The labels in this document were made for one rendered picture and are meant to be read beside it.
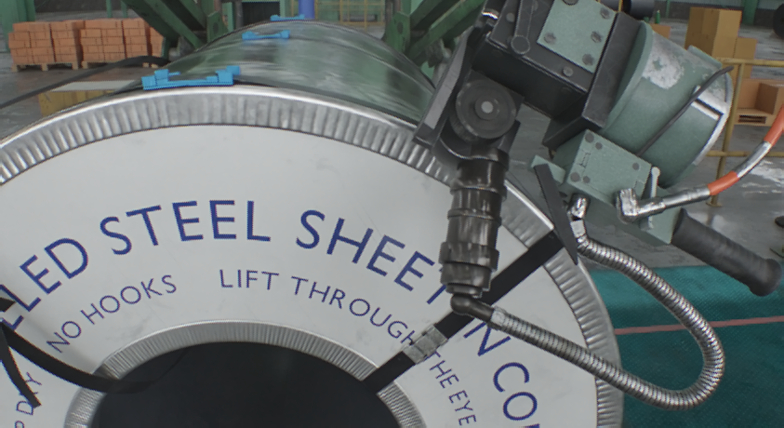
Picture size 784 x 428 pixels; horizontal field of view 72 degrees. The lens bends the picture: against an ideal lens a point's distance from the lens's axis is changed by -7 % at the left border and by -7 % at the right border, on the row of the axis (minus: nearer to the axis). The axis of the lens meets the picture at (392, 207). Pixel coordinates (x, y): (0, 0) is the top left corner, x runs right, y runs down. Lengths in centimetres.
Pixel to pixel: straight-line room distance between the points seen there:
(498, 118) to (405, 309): 33
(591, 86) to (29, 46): 1226
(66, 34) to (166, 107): 1159
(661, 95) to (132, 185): 59
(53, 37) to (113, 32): 116
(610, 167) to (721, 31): 975
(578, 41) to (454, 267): 25
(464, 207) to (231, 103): 30
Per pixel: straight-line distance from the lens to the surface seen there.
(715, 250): 65
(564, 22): 59
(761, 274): 68
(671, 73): 60
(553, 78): 57
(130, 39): 1185
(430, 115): 53
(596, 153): 57
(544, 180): 54
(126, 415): 118
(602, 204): 57
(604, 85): 58
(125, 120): 73
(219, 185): 73
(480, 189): 58
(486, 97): 56
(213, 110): 70
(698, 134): 60
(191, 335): 83
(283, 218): 73
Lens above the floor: 148
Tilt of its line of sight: 21 degrees down
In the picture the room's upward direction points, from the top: 1 degrees clockwise
